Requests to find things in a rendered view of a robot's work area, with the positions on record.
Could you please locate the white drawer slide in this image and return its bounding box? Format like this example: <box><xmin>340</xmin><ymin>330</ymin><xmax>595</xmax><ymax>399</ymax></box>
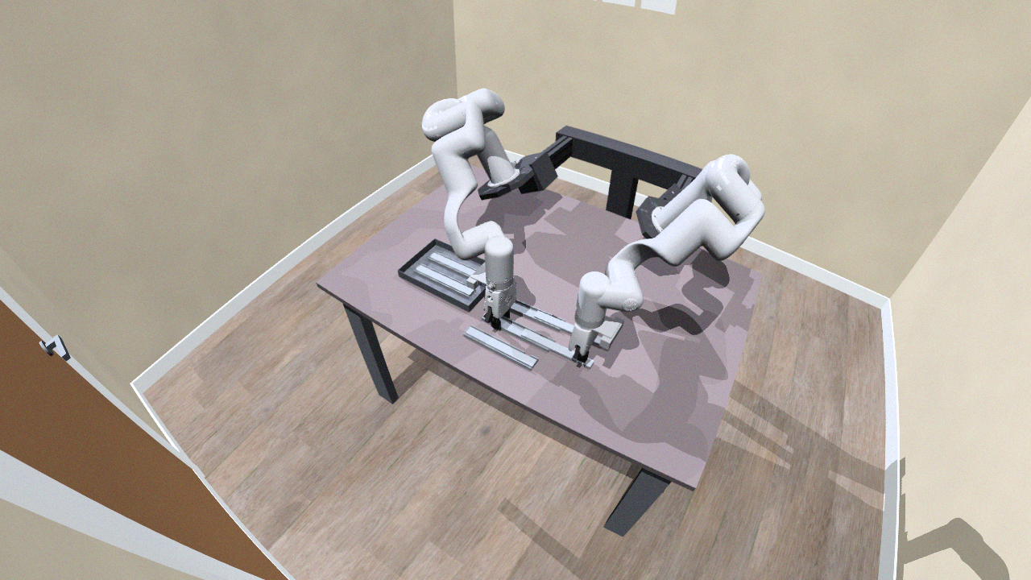
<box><xmin>509</xmin><ymin>300</ymin><xmax>602</xmax><ymax>345</ymax></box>
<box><xmin>463</xmin><ymin>325</ymin><xmax>538</xmax><ymax>370</ymax></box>
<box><xmin>500</xmin><ymin>316</ymin><xmax>594</xmax><ymax>369</ymax></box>
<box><xmin>414</xmin><ymin>263</ymin><xmax>475</xmax><ymax>299</ymax></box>
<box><xmin>428</xmin><ymin>251</ymin><xmax>476</xmax><ymax>279</ymax></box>

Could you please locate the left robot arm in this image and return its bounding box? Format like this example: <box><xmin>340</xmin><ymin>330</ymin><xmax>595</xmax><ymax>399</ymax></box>
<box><xmin>575</xmin><ymin>155</ymin><xmax>765</xmax><ymax>350</ymax></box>

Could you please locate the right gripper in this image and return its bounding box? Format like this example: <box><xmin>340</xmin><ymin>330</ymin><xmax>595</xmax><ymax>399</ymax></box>
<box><xmin>485</xmin><ymin>277</ymin><xmax>516</xmax><ymax>330</ymax></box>

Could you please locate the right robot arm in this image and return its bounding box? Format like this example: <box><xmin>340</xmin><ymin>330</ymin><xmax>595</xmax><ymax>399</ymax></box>
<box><xmin>422</xmin><ymin>89</ymin><xmax>520</xmax><ymax>289</ymax></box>

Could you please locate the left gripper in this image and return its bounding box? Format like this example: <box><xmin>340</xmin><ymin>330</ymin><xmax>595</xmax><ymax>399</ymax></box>
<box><xmin>569</xmin><ymin>317</ymin><xmax>598</xmax><ymax>363</ymax></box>

